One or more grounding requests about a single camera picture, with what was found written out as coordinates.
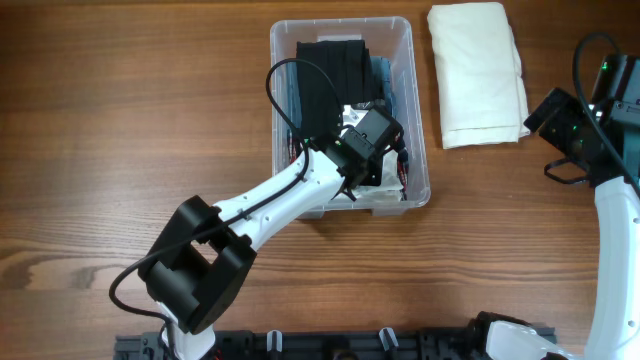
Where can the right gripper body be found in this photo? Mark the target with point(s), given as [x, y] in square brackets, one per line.
[566, 128]

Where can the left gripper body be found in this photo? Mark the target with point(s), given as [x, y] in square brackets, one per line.
[375, 164]

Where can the white printed shirt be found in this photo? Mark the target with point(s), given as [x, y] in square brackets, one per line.
[375, 129]

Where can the red plaid shirt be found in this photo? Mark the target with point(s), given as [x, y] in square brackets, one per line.
[402, 165]

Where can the blue denim jeans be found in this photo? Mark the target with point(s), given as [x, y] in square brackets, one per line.
[382, 72]

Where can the cream white cloth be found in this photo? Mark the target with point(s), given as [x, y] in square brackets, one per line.
[482, 96]

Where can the black garment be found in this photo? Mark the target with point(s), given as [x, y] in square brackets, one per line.
[331, 74]

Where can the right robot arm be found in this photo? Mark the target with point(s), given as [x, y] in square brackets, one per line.
[609, 156]

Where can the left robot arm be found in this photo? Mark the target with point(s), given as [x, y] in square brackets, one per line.
[203, 255]

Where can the clear plastic storage bin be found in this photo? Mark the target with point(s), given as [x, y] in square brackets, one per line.
[389, 38]

